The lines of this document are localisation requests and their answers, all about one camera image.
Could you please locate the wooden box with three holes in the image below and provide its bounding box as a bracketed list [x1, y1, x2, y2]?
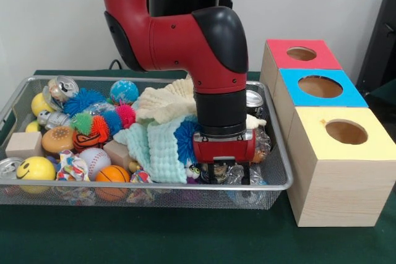
[259, 40, 396, 228]

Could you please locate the small orange basketball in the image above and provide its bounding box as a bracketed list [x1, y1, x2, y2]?
[95, 164, 131, 200]

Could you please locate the shallow wire mesh bin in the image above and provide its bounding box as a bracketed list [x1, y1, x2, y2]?
[0, 75, 293, 211]

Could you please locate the cream waffle cloth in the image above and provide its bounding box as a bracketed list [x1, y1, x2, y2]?
[135, 75, 267, 129]

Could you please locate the small white baseball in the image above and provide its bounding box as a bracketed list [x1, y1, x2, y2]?
[77, 147, 111, 181]

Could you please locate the toy hamburger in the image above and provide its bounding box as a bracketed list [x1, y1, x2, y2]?
[41, 126, 75, 154]

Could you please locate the plain wooden cube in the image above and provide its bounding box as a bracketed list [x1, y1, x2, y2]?
[5, 130, 43, 159]

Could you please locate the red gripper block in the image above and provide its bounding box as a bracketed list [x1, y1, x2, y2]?
[192, 128, 257, 185]

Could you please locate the blue furry monster toy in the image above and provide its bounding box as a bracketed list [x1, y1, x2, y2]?
[173, 121, 204, 161]

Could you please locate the clear packet of orange snacks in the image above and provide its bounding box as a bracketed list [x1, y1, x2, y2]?
[247, 128, 273, 164]

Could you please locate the mint waffle cloth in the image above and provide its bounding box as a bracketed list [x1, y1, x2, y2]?
[113, 114, 199, 184]

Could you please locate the blue green globe ball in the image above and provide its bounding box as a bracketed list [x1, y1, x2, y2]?
[109, 79, 139, 106]

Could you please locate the yellow smiley ball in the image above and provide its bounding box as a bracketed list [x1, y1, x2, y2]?
[15, 156, 56, 194]

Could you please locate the dark green side table cloth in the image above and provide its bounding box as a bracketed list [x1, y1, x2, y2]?
[364, 78, 396, 132]

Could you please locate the blue spiky rubber ball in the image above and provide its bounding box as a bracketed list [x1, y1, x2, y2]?
[63, 87, 108, 118]

